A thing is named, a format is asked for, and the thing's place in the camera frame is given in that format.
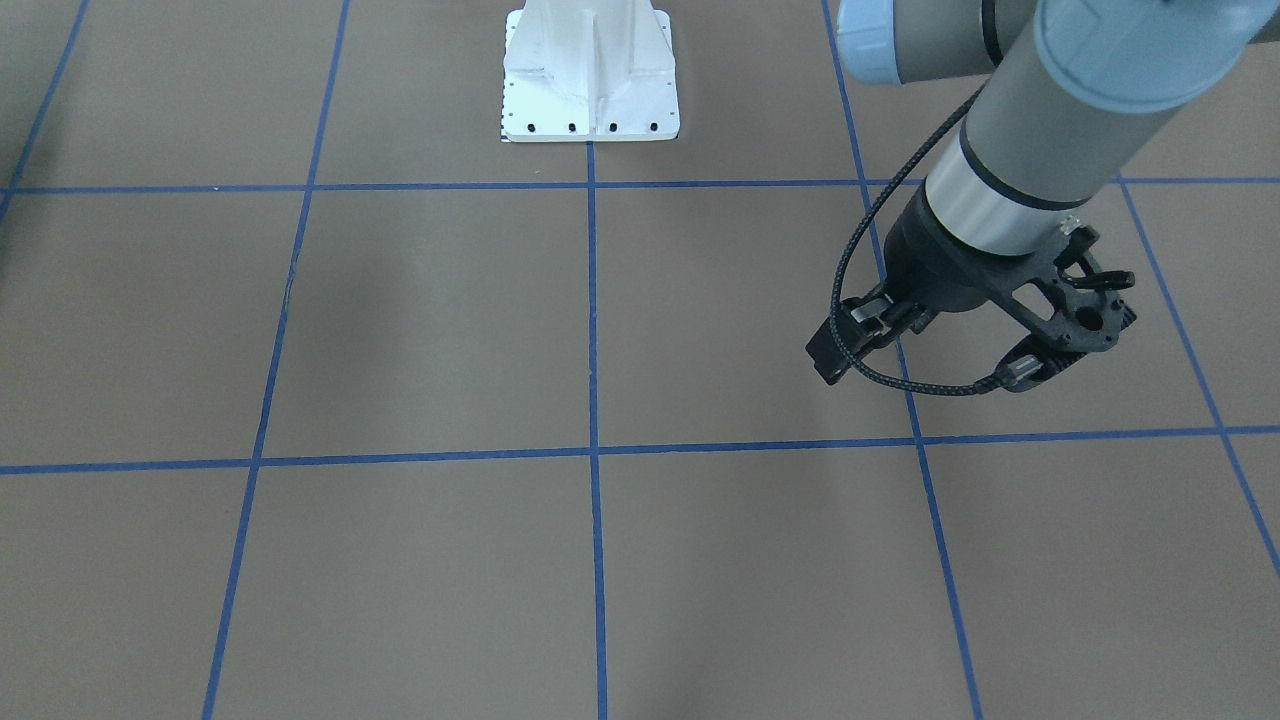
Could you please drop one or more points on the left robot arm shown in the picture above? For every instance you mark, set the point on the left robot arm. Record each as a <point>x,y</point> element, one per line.
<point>986,211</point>

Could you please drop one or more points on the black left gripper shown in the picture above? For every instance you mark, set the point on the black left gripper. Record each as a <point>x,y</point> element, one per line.
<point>940,268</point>

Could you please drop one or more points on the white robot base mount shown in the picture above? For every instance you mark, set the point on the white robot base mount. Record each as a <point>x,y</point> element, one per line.
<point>589,72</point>

